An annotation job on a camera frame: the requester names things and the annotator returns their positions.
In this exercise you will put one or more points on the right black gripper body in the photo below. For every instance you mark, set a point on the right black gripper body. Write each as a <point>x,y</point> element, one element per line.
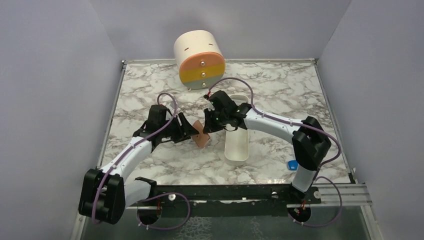
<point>221,117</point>

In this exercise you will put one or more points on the round drawer cabinet orange yellow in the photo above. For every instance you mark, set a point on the round drawer cabinet orange yellow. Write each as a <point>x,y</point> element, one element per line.
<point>199,60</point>

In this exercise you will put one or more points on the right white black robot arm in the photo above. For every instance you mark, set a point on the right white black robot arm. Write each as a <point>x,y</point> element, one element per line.
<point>310,143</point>

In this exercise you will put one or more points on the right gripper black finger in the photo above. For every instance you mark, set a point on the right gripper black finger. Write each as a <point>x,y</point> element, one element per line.
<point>218,125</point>
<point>210,125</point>

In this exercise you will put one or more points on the long white oval tray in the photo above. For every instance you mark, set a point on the long white oval tray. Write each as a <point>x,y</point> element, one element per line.
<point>236,149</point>

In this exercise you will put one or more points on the aluminium table frame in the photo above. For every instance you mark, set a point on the aluminium table frame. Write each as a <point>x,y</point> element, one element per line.
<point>289,88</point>

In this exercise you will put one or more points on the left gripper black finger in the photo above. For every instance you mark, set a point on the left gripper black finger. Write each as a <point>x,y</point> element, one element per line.
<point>177,138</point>
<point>187,129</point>

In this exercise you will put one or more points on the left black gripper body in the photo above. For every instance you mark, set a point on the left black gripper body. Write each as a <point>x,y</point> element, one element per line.
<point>175,127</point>

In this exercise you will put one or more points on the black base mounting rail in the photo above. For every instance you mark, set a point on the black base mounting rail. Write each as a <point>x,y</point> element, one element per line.
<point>234,200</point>

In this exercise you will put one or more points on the small blue object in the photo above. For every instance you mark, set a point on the small blue object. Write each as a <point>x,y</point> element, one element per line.
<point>292,165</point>

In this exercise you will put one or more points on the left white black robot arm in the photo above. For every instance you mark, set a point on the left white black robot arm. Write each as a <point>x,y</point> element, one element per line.
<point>104,194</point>

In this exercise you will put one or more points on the brown leather card holder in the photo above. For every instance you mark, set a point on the brown leather card holder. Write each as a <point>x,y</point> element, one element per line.
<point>201,139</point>

